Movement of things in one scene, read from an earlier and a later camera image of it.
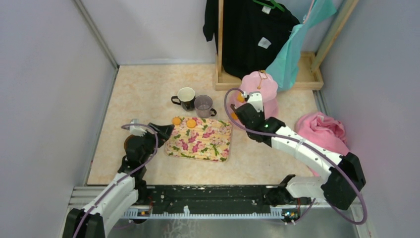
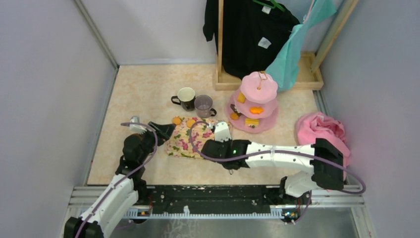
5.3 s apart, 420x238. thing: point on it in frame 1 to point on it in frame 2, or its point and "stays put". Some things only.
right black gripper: x=262 y=114 to x=229 y=142
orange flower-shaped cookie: x=234 y=116 stays put
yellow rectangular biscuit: x=240 y=98 stays put
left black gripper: x=166 y=129 stays put
